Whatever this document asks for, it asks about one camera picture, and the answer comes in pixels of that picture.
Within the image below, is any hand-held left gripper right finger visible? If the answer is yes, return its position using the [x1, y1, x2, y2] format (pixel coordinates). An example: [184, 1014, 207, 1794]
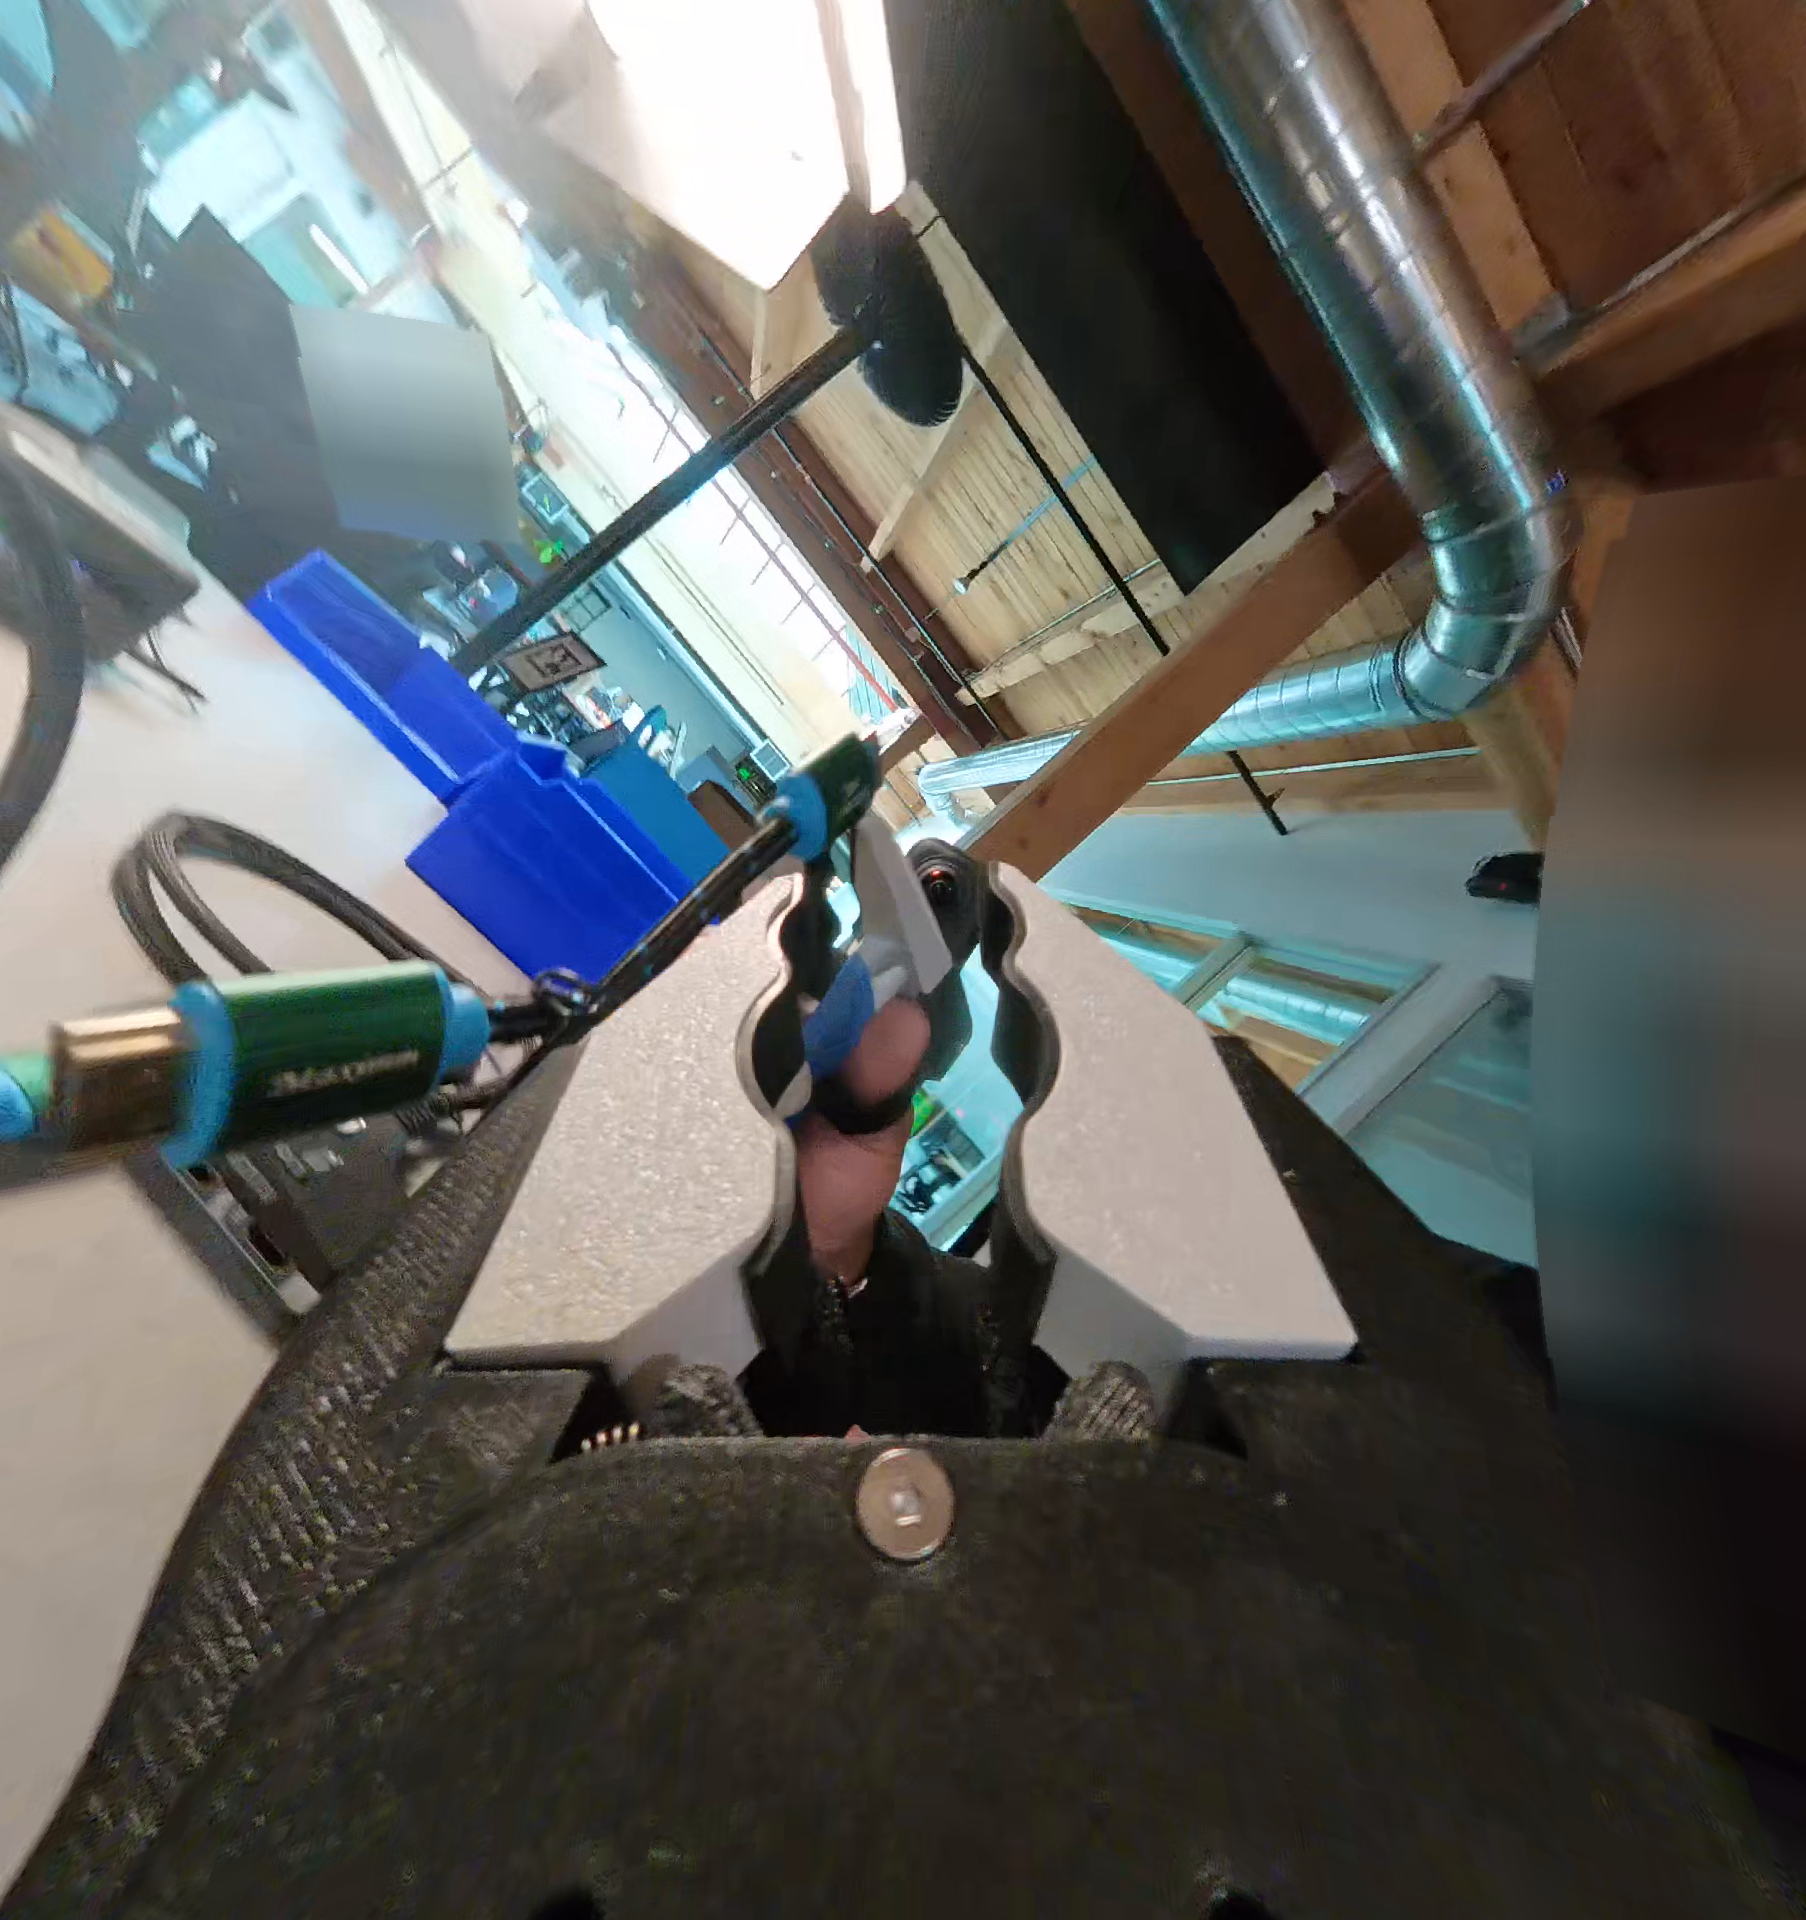
[990, 859, 1357, 1404]

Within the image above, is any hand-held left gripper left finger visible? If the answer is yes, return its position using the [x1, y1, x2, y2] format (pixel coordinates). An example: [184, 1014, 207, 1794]
[447, 867, 806, 1380]

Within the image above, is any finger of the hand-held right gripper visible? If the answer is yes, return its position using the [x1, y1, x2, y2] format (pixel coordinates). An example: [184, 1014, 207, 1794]
[851, 817, 954, 1003]

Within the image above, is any black hdmi switch box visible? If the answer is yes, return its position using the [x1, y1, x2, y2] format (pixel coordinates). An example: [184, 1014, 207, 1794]
[138, 1108, 458, 1318]

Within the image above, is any blue plastic bin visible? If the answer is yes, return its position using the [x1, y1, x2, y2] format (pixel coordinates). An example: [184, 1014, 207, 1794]
[251, 547, 527, 806]
[399, 743, 696, 979]

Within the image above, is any black braided switch cable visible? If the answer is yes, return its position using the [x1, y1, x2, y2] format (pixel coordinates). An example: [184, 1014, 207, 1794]
[111, 817, 447, 1003]

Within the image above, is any person's right forearm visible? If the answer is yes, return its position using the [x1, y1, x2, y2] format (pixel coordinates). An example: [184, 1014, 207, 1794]
[762, 1211, 996, 1429]

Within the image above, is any blue partition panel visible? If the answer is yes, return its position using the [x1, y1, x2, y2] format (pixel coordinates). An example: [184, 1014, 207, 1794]
[583, 738, 742, 894]

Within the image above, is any wooden beam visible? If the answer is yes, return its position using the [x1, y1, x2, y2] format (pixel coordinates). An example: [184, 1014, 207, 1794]
[976, 496, 1433, 882]

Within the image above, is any black metal pole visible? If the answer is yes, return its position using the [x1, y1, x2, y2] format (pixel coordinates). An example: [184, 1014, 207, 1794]
[453, 300, 884, 682]

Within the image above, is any dark grey power bank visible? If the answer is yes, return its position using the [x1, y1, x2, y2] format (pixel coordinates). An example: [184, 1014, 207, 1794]
[0, 399, 207, 663]

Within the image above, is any white light panel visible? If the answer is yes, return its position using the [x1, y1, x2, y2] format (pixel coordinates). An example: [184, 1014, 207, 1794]
[513, 0, 909, 292]

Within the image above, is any silver ventilation duct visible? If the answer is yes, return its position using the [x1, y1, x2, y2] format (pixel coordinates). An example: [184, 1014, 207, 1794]
[922, 0, 1586, 817]
[1220, 967, 1392, 1060]

